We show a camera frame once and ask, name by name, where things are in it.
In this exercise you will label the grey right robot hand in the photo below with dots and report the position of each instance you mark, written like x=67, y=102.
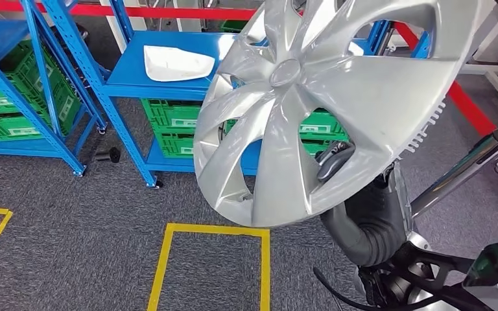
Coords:
x=335, y=161

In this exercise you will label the silver plastic wheel hubcap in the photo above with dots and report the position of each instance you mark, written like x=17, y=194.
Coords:
x=300, y=107

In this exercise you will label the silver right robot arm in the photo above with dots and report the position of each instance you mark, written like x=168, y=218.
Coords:
x=373, y=232

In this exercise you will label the white plastic cover part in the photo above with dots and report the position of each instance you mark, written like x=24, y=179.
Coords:
x=176, y=64

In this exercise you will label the blue metal shelf rack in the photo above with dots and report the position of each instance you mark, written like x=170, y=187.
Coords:
x=0, y=34
x=163, y=89

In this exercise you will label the yellow floor tape square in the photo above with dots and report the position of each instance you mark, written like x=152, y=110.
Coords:
x=216, y=229

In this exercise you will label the red barrier belt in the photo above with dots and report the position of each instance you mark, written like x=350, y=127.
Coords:
x=167, y=11
x=468, y=104

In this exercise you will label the black spool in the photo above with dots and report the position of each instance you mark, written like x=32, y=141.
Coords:
x=108, y=155

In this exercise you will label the white cabinet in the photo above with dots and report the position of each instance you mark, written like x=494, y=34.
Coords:
x=111, y=23

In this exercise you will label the black stool with chrome base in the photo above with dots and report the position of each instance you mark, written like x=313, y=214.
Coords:
x=79, y=32

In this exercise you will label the chrome stanchion post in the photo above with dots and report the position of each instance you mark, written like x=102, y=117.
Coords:
x=459, y=171

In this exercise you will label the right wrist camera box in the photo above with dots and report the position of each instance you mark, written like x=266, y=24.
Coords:
x=489, y=262

